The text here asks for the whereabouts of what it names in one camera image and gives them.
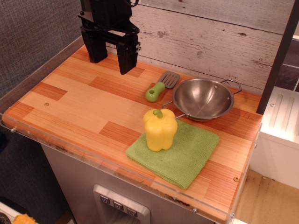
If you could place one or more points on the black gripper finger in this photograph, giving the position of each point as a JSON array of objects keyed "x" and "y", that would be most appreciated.
[
  {"x": 95, "y": 45},
  {"x": 127, "y": 52}
]

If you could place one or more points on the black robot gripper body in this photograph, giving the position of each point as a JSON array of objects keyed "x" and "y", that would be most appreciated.
[{"x": 109, "y": 20}]

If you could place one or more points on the yellow toy bell pepper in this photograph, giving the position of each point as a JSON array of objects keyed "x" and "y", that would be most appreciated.
[{"x": 160, "y": 128}]

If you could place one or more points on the clear acrylic front guard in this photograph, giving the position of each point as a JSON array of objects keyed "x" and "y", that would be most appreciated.
[{"x": 216, "y": 153}]

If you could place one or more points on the green knitted cloth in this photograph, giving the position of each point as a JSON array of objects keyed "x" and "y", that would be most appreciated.
[{"x": 174, "y": 152}]

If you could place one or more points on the grey toy fridge cabinet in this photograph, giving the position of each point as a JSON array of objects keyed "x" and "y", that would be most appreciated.
[{"x": 77, "y": 179}]

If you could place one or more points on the silver dispenser button panel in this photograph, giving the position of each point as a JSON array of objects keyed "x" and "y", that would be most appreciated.
[{"x": 114, "y": 208}]

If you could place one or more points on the yellow orange object bottom left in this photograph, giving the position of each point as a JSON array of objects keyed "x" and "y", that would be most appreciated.
[{"x": 23, "y": 219}]

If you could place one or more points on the green handled grey spatula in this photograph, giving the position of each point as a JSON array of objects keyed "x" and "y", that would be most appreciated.
[{"x": 167, "y": 81}]

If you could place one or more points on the stainless steel bowl with handles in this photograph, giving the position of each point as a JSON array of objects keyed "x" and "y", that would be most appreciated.
[{"x": 203, "y": 99}]

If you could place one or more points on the dark right upright post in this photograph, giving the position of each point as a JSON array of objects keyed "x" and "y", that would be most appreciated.
[{"x": 279, "y": 59}]

